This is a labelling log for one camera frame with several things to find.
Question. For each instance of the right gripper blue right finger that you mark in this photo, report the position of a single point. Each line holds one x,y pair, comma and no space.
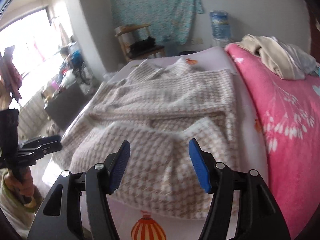
199,165

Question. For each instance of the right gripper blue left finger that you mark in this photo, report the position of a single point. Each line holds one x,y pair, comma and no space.
116,165

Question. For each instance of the beige houndstooth knit coat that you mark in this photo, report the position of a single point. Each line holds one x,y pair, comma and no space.
158,111

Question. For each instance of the beige clothes pile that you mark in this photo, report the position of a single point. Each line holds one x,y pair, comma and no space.
287,61

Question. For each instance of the person's left hand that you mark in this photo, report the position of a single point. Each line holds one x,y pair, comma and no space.
25,186

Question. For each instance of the pale pink printed bedsheet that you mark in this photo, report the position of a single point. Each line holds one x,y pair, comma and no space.
134,223

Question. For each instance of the dark grey cabinet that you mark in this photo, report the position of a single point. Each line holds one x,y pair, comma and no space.
66,106

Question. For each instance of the pink floral blanket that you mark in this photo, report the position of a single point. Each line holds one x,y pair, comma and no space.
288,112

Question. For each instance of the bicycle with blue bag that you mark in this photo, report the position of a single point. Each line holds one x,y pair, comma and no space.
73,60

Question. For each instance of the white water dispenser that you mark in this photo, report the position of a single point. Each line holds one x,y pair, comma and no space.
221,43

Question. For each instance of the black garment on chair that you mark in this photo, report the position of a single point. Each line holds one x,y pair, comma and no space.
143,45

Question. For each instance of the blue water jug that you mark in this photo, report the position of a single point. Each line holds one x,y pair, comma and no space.
220,25

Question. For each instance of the wooden chair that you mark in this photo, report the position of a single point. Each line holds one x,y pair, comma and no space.
128,34

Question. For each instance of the teal floral hanging cloth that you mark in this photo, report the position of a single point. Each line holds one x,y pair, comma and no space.
171,20

